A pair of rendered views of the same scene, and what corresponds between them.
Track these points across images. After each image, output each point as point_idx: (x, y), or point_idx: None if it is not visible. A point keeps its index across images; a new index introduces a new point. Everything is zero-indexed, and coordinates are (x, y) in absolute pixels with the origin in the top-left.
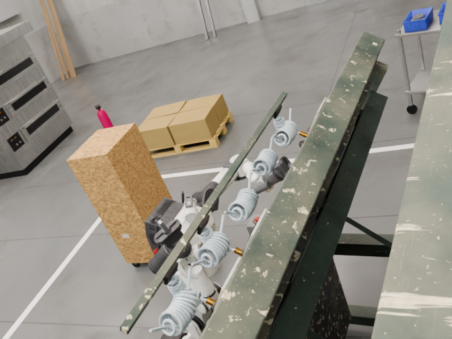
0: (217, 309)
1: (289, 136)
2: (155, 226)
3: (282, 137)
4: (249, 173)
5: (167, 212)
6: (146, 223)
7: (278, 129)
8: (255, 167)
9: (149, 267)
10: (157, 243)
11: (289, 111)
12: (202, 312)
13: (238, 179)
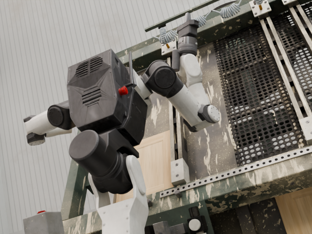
0: None
1: (175, 35)
2: (118, 59)
3: (166, 38)
4: (213, 9)
5: (97, 68)
6: (112, 51)
7: (165, 33)
8: (201, 18)
9: (170, 66)
10: (198, 22)
11: (154, 36)
12: (218, 118)
13: (43, 137)
